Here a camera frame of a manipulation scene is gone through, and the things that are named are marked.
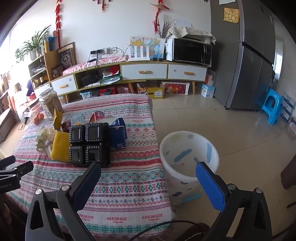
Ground black four-compartment plastic tray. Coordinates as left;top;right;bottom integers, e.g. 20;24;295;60
69;123;111;168

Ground black microwave oven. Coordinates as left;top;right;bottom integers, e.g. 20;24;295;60
166;38;213;67

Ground stack of white blue boxes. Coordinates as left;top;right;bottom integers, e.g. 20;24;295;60
281;93;296;133

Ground grey refrigerator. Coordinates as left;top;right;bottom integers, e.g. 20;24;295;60
210;0;277;112

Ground red chili string decoration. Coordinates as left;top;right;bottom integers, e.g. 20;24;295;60
55;0;64;32

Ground yellow cardboard box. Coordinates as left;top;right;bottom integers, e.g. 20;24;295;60
137;87;165;100

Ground glass jar of cereal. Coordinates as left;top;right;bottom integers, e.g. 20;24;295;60
39;88;64;117

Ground white router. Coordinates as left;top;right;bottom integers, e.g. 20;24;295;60
128;45;149;61

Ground brown chair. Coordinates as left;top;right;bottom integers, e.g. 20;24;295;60
281;153;296;190

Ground dark blue carton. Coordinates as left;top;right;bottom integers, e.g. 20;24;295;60
108;117;127;150

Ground table with patterned cloth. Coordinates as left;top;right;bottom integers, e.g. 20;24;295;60
5;94;174;239

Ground long wooden cabinet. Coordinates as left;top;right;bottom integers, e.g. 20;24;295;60
50;57;208;98

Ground framed cat picture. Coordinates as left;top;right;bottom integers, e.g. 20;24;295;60
57;42;77;70

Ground red cartoon can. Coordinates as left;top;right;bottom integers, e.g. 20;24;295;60
89;111;105;123

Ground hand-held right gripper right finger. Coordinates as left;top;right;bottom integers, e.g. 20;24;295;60
195;161;272;241

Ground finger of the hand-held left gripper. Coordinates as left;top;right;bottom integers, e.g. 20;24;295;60
0;156;16;168
0;161;34;181

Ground white and blue box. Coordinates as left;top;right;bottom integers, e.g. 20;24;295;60
200;83;216;98

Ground bag of oranges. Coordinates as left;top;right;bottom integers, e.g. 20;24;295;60
30;102;47;126

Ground white spotted plastic bin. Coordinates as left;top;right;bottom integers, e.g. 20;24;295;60
159;131;220;205

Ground white cabinet drawer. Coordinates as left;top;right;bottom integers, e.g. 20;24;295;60
51;75;78;96
121;64;167;81
168;64;207;82

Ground colourful map print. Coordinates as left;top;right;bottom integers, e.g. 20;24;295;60
129;36;166;61

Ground yellow sponge block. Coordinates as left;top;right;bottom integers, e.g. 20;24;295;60
51;131;71;163

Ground yellow paper note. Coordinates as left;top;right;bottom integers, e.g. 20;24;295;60
223;7;240;23

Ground black cable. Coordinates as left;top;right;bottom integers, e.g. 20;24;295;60
129;220;208;241

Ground yellow snack packet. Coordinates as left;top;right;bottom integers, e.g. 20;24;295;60
53;109;64;130

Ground light blue drink carton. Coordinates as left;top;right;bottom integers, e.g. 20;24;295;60
69;113;86;127

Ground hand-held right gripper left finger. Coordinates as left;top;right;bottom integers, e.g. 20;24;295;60
25;162;102;241

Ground white power strip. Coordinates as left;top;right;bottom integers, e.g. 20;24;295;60
90;47;110;58

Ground floral cloth cover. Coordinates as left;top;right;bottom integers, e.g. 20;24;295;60
168;25;216;44

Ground red knot hanging decoration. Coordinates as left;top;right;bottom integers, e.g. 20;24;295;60
150;0;171;37

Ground dried branches bundle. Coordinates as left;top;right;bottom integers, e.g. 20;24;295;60
162;20;177;39

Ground potted green plant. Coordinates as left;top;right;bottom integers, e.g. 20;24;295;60
15;25;51;62

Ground blue plastic stool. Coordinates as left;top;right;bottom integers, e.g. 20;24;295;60
260;88;284;124

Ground clear storage box red print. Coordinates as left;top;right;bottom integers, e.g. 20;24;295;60
162;82;190;95

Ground white tissue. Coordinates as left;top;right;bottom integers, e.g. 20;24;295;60
36;126;57;151

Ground wooden shelf unit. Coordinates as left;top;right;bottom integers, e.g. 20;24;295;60
28;50;58;91

